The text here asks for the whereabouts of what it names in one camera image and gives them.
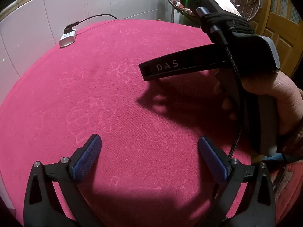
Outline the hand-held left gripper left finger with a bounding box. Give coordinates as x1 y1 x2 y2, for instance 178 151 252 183
24 134 105 227

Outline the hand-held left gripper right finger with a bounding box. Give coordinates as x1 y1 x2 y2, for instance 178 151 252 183
198 136 277 227

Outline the person's right hand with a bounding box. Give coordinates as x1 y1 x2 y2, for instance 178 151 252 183
213 71 303 138

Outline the person's right forearm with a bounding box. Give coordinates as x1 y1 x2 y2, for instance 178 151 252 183
278 124 303 165

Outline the black braided cable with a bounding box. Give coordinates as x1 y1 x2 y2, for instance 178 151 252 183
195 6 245 161

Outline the white charger with black cable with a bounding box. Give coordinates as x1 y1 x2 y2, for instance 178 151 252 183
63 14 119 35

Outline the red patterned cushion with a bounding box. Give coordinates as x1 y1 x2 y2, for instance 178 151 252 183
172 0 197 17

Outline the wooden door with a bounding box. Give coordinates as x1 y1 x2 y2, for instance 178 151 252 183
251 0 303 78

